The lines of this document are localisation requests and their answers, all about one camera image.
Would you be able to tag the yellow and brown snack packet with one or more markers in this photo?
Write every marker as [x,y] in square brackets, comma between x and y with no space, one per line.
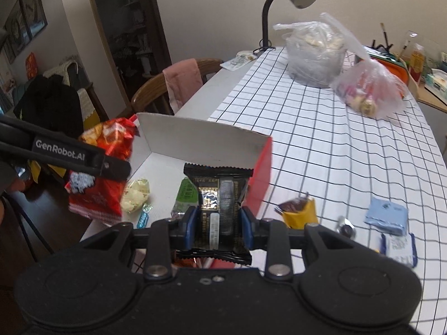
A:
[298,214]

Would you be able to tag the wooden chair with curved back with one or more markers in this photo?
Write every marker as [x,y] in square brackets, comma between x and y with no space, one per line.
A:
[150,94]

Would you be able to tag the checked white tablecloth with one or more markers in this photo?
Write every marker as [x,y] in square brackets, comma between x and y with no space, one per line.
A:
[331,146]

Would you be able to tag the dark glass-door bookcase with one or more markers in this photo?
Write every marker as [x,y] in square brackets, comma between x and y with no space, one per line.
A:
[129,31]

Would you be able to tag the green snack packet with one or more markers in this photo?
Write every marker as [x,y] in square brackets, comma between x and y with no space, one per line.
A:
[187,192]

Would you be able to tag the pale yellow snack bag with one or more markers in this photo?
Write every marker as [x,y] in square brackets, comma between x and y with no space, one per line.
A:
[136,195]

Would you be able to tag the black garment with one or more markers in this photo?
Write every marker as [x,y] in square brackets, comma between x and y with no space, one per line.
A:
[49,103]

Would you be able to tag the green tissue box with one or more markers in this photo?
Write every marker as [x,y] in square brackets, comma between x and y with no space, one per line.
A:
[438,82]

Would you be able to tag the light blue snack packet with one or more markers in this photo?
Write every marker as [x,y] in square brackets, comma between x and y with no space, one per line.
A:
[387,216]

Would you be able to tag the orange drink bottle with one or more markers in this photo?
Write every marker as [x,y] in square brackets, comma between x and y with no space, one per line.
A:
[416,62]

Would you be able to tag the teal candy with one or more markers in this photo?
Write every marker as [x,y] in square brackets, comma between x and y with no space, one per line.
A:
[145,216]

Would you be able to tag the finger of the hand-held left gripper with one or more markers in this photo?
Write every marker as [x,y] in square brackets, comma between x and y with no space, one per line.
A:
[117,169]

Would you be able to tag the red and white cardboard box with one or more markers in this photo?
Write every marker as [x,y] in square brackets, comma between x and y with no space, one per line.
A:
[206,139]

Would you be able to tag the red wall ornament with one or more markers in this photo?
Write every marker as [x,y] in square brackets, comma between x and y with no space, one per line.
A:
[31,65]

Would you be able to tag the pink cloth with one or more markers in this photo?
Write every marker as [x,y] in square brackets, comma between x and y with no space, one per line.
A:
[181,83]

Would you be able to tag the silver foil candy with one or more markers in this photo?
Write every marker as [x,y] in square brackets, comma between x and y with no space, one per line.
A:
[345,228]

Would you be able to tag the large red snack bag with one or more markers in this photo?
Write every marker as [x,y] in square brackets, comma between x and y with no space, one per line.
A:
[99,195]

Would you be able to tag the orange folding basin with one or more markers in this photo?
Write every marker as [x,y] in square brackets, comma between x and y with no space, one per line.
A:
[394,66]

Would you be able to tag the black snack packet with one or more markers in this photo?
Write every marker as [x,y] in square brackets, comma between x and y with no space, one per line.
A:
[218,195]

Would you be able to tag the white and blue snack packet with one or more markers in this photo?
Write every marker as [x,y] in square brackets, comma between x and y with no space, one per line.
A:
[400,249]

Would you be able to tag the armchair with yellow cushion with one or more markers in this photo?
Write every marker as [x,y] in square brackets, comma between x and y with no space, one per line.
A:
[87,108]

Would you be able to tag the dark framed wall pictures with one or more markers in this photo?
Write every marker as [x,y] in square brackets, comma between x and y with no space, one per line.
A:
[24,17]

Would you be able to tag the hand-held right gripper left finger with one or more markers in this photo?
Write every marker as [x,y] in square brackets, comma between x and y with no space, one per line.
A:
[190,226]

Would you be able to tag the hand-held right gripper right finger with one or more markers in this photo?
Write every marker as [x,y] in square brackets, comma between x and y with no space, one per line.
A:
[248,228]

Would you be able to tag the printed paper leaflet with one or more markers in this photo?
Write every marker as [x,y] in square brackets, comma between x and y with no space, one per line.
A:
[239,60]

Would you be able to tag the plastic bag with red items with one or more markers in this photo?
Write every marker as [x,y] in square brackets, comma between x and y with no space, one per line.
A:
[370,87]

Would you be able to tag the clear plastic bag with container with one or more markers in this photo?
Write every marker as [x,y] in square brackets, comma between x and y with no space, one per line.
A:
[314,56]

